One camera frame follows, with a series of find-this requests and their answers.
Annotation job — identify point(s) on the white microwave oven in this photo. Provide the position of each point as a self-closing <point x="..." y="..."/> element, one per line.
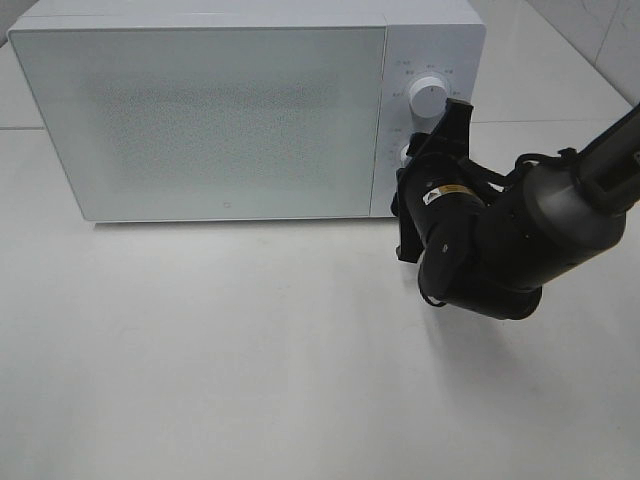
<point x="442" y="37"/>

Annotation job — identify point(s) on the white microwave door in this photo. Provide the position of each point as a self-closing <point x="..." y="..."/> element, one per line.
<point x="168" y="125"/>

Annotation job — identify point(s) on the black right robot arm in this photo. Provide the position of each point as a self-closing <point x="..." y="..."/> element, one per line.
<point x="489" y="242"/>

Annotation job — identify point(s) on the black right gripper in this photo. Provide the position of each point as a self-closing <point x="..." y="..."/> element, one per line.
<point x="441" y="192"/>

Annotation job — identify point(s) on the white microwave knob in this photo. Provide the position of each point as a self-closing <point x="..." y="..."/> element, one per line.
<point x="404" y="157"/>
<point x="427" y="95"/>

